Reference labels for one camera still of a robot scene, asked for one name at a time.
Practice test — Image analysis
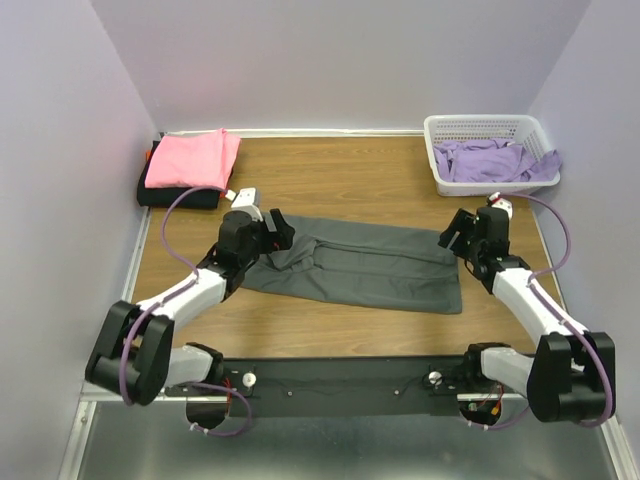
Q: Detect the dark grey t-shirt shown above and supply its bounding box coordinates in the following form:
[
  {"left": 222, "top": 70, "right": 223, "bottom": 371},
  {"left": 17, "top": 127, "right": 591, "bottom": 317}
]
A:
[{"left": 242, "top": 215, "right": 462, "bottom": 314}]

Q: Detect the purple cable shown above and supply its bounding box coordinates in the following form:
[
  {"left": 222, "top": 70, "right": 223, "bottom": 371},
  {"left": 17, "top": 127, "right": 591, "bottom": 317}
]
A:
[
  {"left": 467, "top": 193, "right": 617, "bottom": 432},
  {"left": 119, "top": 185, "right": 254, "bottom": 437}
]

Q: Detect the white plastic laundry basket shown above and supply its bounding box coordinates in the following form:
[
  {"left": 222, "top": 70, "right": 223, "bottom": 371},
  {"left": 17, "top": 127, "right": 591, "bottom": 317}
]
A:
[{"left": 424, "top": 114, "right": 562, "bottom": 196}]

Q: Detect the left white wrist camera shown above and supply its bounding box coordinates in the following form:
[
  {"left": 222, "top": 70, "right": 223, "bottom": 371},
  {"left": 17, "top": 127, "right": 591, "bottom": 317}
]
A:
[{"left": 225, "top": 187, "right": 263, "bottom": 221}]

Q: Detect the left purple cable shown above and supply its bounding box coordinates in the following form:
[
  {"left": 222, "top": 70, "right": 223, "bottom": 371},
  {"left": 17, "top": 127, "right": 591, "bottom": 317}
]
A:
[{"left": 119, "top": 185, "right": 254, "bottom": 437}]

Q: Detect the folded pink t-shirt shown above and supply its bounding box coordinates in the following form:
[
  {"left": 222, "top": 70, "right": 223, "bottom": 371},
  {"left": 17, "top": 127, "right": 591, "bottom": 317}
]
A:
[{"left": 145, "top": 129, "right": 241, "bottom": 190}]

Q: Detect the folded black t-shirt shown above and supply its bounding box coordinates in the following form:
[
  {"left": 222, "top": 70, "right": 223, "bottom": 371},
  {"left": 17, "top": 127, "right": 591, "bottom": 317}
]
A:
[{"left": 136, "top": 150, "right": 220, "bottom": 210}]

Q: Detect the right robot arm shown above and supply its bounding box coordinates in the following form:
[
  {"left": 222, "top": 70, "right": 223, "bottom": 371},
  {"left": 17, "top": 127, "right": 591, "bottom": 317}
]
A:
[{"left": 438, "top": 204, "right": 615, "bottom": 427}]

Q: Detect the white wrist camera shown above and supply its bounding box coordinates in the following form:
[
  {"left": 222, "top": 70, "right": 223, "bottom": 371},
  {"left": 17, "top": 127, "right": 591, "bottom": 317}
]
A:
[
  {"left": 225, "top": 187, "right": 263, "bottom": 221},
  {"left": 487, "top": 192, "right": 513, "bottom": 219}
]

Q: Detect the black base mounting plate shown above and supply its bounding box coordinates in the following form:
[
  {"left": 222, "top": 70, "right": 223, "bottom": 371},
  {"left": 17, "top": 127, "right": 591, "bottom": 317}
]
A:
[{"left": 224, "top": 355, "right": 477, "bottom": 418}]

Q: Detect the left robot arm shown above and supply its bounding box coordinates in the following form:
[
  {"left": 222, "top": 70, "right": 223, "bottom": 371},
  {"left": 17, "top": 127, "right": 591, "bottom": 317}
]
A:
[{"left": 85, "top": 209, "right": 295, "bottom": 406}]

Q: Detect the purple t-shirt in basket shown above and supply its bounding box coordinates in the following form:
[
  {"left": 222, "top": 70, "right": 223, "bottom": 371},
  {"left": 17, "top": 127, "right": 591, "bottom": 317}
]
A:
[{"left": 433, "top": 138, "right": 562, "bottom": 183}]

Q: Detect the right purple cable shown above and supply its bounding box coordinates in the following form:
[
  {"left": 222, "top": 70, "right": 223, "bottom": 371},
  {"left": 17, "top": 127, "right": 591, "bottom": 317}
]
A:
[{"left": 467, "top": 193, "right": 617, "bottom": 432}]

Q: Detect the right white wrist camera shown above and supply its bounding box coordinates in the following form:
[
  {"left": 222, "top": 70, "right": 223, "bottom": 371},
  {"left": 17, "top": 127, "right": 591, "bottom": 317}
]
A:
[{"left": 487, "top": 192, "right": 513, "bottom": 219}]

